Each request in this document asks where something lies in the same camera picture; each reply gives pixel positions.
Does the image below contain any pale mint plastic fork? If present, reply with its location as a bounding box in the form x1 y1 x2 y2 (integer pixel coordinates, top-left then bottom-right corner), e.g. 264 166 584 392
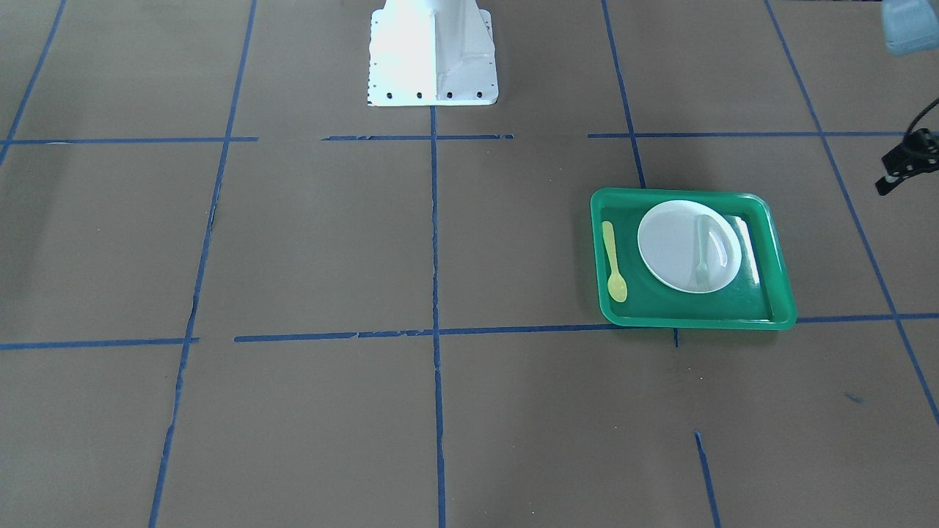
694 214 713 292

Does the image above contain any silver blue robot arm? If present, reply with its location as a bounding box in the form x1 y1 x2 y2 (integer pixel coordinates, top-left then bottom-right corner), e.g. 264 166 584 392
881 1 938 56

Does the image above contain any yellow plastic spoon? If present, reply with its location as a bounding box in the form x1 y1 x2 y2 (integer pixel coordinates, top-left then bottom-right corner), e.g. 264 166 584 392
601 221 628 303

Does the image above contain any green plastic tray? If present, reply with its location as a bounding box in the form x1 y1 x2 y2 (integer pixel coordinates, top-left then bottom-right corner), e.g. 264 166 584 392
591 188 797 331

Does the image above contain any white round plate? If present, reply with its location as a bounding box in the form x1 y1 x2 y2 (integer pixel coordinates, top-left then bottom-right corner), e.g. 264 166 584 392
637 200 742 294

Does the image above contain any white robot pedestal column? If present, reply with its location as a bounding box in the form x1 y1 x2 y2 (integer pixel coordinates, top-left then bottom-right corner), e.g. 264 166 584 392
367 1 500 107

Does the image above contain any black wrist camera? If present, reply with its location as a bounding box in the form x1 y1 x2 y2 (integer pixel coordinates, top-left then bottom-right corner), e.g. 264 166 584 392
875 129 938 197

